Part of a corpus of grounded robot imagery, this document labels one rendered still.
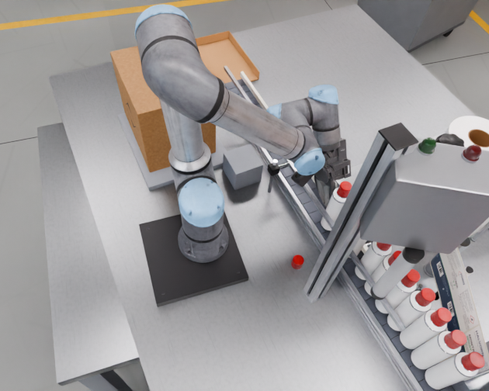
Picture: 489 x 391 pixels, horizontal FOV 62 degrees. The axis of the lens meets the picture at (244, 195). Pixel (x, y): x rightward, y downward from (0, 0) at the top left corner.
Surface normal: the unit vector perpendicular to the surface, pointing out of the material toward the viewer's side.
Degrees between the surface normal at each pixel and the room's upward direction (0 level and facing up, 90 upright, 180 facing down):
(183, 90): 63
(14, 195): 0
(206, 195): 6
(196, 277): 2
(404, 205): 90
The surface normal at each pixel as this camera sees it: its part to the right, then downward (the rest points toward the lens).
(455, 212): -0.16, 0.81
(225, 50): 0.06, -0.56
